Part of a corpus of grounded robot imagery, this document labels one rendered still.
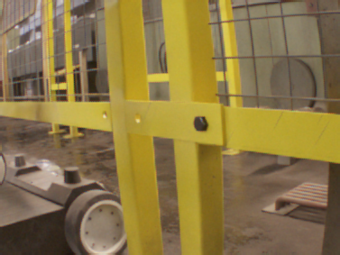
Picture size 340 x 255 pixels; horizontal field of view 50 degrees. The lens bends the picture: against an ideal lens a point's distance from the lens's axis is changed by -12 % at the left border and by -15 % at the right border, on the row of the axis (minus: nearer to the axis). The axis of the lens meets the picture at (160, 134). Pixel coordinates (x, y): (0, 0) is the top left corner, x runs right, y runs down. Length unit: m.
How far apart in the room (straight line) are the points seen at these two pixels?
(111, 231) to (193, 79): 0.63
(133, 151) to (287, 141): 0.32
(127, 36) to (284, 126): 0.33
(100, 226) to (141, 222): 0.35
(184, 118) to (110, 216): 0.57
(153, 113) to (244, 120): 0.17
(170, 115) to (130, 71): 0.14
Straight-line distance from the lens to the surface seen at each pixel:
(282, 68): 2.48
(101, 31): 4.17
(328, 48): 0.63
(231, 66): 2.20
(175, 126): 0.57
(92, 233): 1.05
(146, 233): 0.73
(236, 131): 0.50
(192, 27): 0.55
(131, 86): 0.68
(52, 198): 1.09
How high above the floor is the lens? 0.49
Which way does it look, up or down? 9 degrees down
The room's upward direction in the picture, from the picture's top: 5 degrees counter-clockwise
